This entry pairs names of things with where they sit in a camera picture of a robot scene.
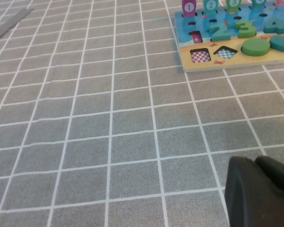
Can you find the green number three piece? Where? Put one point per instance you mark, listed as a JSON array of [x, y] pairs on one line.
[[247, 28]]

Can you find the green fish marked three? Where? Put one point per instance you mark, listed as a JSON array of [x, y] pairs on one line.
[[233, 3]]

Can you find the purple number one peg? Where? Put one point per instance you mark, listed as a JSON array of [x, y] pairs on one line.
[[189, 8]]

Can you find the teal fish marked four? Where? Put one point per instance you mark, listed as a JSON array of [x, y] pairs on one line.
[[258, 2]]

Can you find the green circle piece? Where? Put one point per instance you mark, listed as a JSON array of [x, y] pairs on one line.
[[255, 46]]

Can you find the teal number four piece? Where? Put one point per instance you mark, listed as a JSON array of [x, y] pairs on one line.
[[279, 28]]

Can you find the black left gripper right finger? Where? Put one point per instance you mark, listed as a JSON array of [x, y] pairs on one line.
[[279, 177]]

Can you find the pink fish marked five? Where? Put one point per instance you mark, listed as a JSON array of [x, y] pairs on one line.
[[282, 2]]

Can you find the grey flat strip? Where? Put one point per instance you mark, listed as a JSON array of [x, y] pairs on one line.
[[11, 23]]

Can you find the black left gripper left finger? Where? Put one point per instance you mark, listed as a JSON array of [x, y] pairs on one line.
[[248, 201]]

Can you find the grey checked tablecloth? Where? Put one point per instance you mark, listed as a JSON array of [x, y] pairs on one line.
[[85, 118]]

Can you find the teal fish marked two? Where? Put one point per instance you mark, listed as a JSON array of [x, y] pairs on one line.
[[210, 6]]

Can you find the teal number two piece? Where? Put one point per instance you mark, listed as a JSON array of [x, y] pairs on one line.
[[219, 36]]

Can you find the colourful wooden puzzle board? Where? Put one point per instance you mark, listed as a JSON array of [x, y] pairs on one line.
[[232, 62]]

